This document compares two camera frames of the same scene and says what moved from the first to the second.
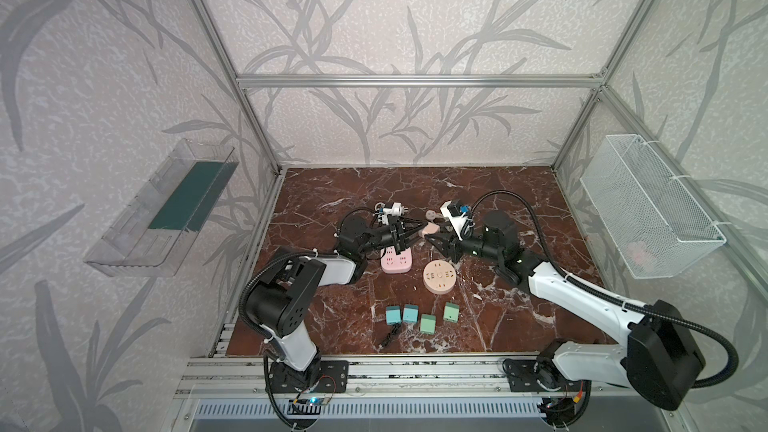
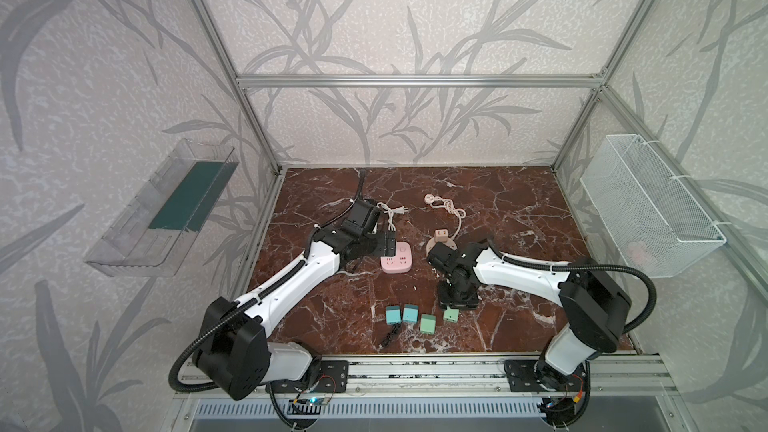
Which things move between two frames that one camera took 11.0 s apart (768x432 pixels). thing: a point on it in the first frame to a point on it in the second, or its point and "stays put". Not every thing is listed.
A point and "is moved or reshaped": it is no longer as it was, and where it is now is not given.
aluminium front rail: x=216 y=377 stays put
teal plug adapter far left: x=393 y=315 stays put
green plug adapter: x=451 y=312 stays put
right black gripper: x=452 y=240 to x=437 y=252
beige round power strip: x=439 y=277 is moved or reshaped
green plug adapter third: x=428 y=324 stays put
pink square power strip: x=393 y=263 stays put
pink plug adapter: x=429 y=229 is moved or reshaped
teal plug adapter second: x=410 y=313 stays put
